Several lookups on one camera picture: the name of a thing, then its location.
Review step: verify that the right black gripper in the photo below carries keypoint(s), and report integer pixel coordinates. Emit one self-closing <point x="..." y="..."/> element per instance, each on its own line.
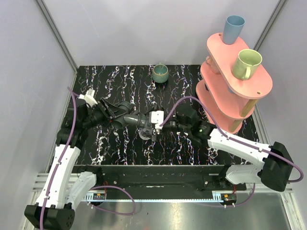
<point x="158" y="138"/>

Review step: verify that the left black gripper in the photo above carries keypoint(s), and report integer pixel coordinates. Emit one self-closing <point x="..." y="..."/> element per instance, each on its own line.
<point x="105" y="111"/>

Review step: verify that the dark grey pipe tee fitting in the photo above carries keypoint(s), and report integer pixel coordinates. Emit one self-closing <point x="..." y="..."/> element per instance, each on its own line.
<point x="136" y="118"/>

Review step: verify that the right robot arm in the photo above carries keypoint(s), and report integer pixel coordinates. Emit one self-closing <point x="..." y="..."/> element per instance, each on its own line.
<point x="270" y="165"/>

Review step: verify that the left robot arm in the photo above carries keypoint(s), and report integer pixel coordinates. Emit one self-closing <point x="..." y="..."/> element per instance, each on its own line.
<point x="55" y="207"/>

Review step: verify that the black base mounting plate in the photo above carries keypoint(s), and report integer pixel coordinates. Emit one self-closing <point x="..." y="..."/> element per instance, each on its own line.
<point x="200" y="176"/>

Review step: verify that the teal ceramic bowl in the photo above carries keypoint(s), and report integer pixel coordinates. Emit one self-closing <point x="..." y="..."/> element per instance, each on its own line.
<point x="160" y="73"/>

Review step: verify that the pink three-tier shelf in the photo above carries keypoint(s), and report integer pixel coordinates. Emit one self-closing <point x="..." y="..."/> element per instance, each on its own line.
<point x="229" y="100"/>

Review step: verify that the green ceramic mug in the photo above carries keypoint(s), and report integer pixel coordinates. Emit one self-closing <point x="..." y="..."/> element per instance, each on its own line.
<point x="246" y="64"/>

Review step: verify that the blue plastic cup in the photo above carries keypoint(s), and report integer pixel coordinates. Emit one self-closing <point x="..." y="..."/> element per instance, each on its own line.
<point x="232" y="28"/>

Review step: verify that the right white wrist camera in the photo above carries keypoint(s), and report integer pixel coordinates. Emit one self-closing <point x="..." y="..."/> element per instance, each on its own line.
<point x="156" y="118"/>

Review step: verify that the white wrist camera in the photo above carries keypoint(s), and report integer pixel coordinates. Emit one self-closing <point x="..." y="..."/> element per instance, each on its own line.
<point x="156" y="118"/>
<point x="89" y="97"/>

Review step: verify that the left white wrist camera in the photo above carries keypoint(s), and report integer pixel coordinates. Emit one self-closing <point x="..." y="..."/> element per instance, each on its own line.
<point x="89" y="97"/>

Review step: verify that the aluminium rail frame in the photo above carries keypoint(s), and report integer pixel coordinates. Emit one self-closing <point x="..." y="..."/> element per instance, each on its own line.
<point x="158" y="193"/>

